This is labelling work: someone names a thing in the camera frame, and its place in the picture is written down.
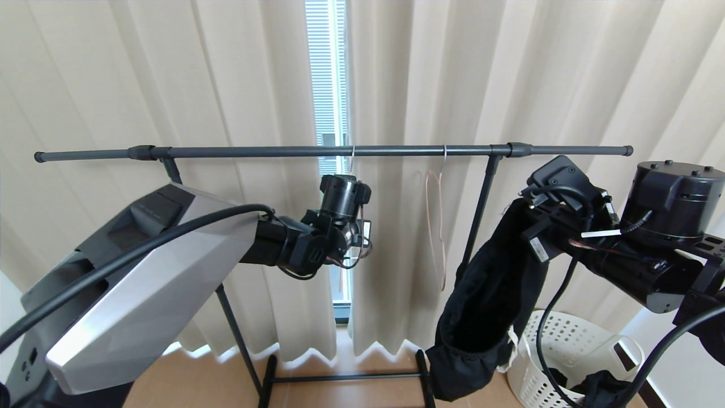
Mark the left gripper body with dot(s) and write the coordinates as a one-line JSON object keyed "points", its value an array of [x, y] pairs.
{"points": [[348, 241]]}

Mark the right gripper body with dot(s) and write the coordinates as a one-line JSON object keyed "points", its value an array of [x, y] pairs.
{"points": [[634, 277]]}

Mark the pink clothes hanger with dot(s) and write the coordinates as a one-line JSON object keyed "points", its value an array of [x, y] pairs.
{"points": [[352, 161], [441, 238]]}

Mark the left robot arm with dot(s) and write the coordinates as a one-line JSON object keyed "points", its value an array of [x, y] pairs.
{"points": [[141, 294]]}

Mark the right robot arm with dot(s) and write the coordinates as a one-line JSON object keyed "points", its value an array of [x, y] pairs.
{"points": [[674, 198]]}

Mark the white laundry basket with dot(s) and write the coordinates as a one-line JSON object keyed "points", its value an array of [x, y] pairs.
{"points": [[578, 340]]}

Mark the black clothes rack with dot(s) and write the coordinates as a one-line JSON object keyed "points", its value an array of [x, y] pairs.
{"points": [[255, 151]]}

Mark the black garment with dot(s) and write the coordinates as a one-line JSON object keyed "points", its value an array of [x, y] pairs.
{"points": [[600, 388]]}

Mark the window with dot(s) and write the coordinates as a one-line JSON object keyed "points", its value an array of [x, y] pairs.
{"points": [[325, 68]]}

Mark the beige curtain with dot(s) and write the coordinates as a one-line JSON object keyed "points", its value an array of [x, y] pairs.
{"points": [[510, 73], [141, 73]]}

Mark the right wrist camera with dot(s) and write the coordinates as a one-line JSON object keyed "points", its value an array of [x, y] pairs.
{"points": [[566, 178]]}

